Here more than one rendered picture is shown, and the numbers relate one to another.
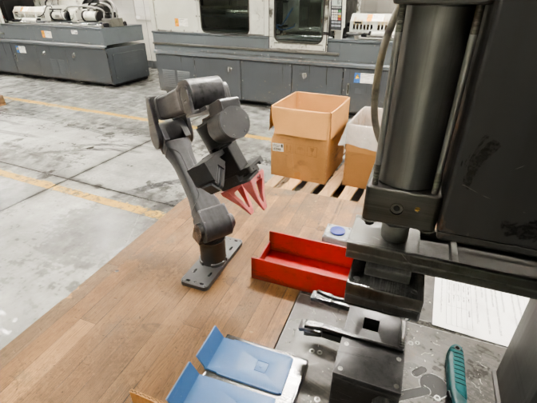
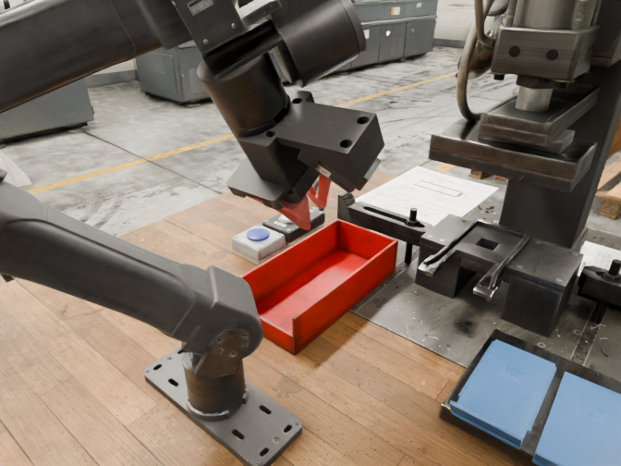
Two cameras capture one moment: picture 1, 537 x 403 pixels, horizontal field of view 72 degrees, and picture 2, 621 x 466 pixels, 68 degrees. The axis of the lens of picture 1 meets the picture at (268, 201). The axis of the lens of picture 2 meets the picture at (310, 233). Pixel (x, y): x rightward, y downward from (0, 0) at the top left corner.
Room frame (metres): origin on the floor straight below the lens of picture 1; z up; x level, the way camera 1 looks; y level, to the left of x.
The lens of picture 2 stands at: (0.52, 0.45, 1.32)
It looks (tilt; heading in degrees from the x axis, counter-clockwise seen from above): 29 degrees down; 288
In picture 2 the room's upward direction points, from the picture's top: straight up
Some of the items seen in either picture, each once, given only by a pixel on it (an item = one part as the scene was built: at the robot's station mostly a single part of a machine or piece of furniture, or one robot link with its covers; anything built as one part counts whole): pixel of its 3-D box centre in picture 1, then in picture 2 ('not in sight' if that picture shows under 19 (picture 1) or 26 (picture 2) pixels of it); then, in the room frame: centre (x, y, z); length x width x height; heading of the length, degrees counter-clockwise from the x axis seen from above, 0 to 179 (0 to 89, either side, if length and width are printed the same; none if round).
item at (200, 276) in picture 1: (212, 249); (214, 376); (0.73, 0.14, 0.94); 0.20 x 0.07 x 0.08; 159
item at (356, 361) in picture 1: (374, 334); (499, 248); (0.44, -0.18, 0.98); 0.20 x 0.10 x 0.01; 159
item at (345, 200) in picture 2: not in sight; (356, 219); (0.67, -0.27, 0.95); 0.06 x 0.03 x 0.09; 159
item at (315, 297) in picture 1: (330, 299); (437, 260); (0.52, -0.12, 0.98); 0.07 x 0.02 x 0.01; 69
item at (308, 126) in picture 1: (308, 135); not in sight; (3.01, -0.34, 0.43); 0.59 x 0.54 x 0.58; 155
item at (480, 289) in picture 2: (320, 329); (493, 280); (0.45, -0.09, 0.98); 0.07 x 0.02 x 0.01; 69
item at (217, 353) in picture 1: (245, 357); (506, 383); (0.43, 0.04, 0.93); 0.15 x 0.07 x 0.03; 70
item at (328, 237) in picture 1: (336, 240); (259, 250); (0.83, -0.18, 0.90); 0.07 x 0.07 x 0.06; 69
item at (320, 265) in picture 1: (310, 265); (319, 276); (0.69, -0.10, 0.93); 0.25 x 0.12 x 0.06; 69
